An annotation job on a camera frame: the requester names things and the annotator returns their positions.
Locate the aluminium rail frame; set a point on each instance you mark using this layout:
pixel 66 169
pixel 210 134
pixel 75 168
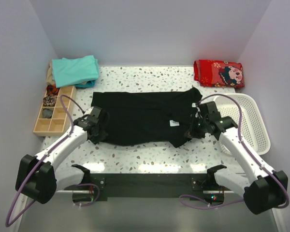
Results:
pixel 142 215

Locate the folded teal t shirt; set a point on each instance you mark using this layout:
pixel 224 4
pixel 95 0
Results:
pixel 69 72

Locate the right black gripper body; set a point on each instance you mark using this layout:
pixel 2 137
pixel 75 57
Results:
pixel 198 128

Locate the white perforated plastic basket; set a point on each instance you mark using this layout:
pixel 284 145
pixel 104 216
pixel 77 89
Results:
pixel 252 126

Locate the patterned rolled sock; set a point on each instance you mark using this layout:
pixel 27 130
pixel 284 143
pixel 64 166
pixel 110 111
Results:
pixel 49 101

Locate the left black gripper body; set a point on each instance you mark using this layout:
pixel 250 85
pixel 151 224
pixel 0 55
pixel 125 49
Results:
pixel 100 135

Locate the grey rolled sock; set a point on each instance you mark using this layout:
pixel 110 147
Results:
pixel 47 113

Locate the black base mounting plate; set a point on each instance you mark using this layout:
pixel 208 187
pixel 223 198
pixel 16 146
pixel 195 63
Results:
pixel 147 186

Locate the folded beige t shirt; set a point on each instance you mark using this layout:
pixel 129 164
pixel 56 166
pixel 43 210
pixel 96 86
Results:
pixel 49 77

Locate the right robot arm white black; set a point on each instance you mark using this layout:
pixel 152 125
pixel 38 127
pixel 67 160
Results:
pixel 262 188

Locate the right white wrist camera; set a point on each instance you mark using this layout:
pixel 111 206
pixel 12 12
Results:
pixel 195 108

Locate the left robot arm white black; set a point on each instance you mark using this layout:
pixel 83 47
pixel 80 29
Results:
pixel 38 176

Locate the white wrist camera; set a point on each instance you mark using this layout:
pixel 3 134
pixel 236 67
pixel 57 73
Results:
pixel 89 112
pixel 195 108

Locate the red cartoon print cloth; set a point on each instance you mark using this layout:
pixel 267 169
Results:
pixel 217 73

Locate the wooden compartment organizer box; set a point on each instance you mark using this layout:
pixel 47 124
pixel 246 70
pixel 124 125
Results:
pixel 59 123

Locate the black t shirt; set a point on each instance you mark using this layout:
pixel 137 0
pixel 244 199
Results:
pixel 138 118

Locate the red black rolled sock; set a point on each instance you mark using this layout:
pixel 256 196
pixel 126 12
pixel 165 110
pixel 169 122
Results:
pixel 52 90

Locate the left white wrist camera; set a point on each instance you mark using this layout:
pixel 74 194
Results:
pixel 89 112

